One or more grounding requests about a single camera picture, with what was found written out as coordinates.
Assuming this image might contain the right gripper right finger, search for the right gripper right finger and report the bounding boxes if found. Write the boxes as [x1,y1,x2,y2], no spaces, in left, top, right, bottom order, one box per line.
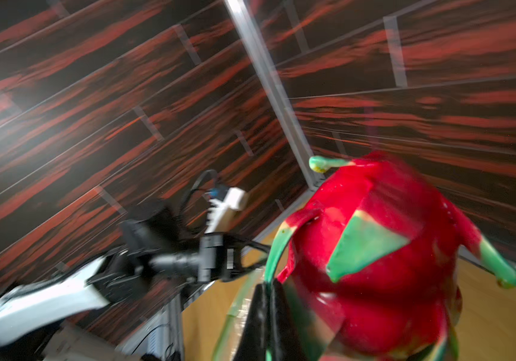
[267,280,307,361]

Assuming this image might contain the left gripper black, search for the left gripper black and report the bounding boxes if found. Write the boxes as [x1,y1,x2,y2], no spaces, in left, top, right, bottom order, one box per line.
[120,200,271,284]

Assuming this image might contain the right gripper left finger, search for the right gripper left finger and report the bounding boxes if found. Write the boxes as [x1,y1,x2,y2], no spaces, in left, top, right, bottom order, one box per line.
[233,284,269,361]

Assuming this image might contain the zip-top bag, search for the zip-top bag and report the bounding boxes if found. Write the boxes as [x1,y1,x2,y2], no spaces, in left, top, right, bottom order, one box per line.
[211,269,273,360]

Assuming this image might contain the dragon fruit bag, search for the dragon fruit bag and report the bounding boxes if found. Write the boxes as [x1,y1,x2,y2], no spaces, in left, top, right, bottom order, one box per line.
[266,151,516,360]

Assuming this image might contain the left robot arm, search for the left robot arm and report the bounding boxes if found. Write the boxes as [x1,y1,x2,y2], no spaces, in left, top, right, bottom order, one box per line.
[0,199,270,354]

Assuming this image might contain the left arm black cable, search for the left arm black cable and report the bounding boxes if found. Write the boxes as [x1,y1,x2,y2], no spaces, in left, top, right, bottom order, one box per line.
[177,168,223,236]

